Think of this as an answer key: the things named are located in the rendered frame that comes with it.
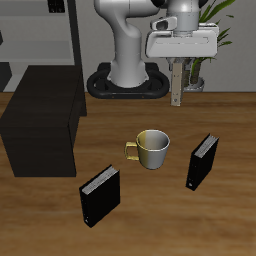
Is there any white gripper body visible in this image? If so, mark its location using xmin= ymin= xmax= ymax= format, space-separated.
xmin=145 ymin=23 xmax=220 ymax=59

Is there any dark brown desk caddy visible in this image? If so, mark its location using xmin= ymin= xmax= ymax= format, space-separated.
xmin=0 ymin=64 xmax=88 ymax=178

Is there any black book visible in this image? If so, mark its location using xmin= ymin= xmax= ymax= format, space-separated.
xmin=78 ymin=164 xmax=121 ymax=229
xmin=185 ymin=133 xmax=220 ymax=192

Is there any green pot plant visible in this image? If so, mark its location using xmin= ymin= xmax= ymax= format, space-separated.
xmin=183 ymin=0 xmax=238 ymax=93

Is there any yellow and white mug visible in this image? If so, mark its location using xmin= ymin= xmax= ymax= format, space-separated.
xmin=124 ymin=129 xmax=171 ymax=170

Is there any white bookshelf with dark frame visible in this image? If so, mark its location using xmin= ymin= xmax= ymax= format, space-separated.
xmin=0 ymin=0 xmax=88 ymax=118

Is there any flat black base plate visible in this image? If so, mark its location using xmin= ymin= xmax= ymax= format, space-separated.
xmin=86 ymin=62 xmax=170 ymax=100

